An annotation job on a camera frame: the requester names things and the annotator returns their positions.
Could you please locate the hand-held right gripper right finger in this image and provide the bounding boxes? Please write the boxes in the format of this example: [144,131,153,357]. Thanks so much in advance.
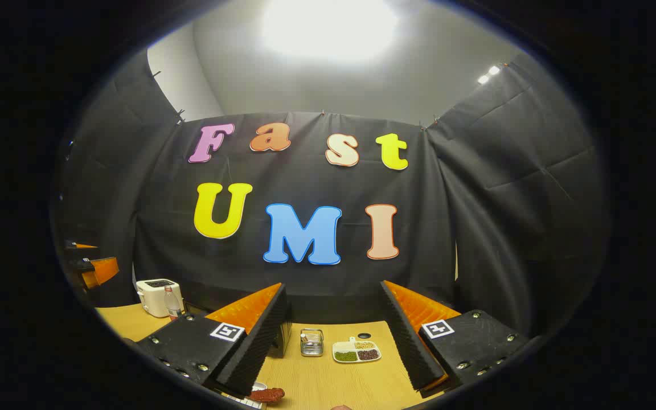
[379,280,531,392]

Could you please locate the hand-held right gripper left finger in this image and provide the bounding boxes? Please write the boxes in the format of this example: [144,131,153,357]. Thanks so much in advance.
[136,283,293,397]

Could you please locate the black electric oven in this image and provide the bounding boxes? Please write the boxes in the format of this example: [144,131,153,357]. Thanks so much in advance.
[269,320,293,359]

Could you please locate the red meat slab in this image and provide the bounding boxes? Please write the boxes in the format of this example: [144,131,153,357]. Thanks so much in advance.
[248,387,286,404]

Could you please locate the white divided plate of beans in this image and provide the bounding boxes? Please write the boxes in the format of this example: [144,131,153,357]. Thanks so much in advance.
[332,337,382,364]

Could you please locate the white ridged tray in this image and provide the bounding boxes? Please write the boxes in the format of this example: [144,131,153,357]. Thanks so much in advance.
[223,382,269,410]

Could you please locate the white toaster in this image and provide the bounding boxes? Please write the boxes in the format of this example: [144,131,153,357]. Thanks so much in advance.
[136,278,185,318]

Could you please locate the clear plastic bottle red label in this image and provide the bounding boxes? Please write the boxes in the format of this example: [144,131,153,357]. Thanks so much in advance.
[164,286,184,321]

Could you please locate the small ceiling spotlights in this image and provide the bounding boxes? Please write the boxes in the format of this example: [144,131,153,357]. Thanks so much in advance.
[476,64,502,85]

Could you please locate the large ceiling light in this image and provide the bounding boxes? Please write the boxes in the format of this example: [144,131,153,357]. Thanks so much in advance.
[260,0,400,60]

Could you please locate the small metal wire basket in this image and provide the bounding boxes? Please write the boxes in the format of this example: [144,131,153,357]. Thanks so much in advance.
[300,329,325,358]

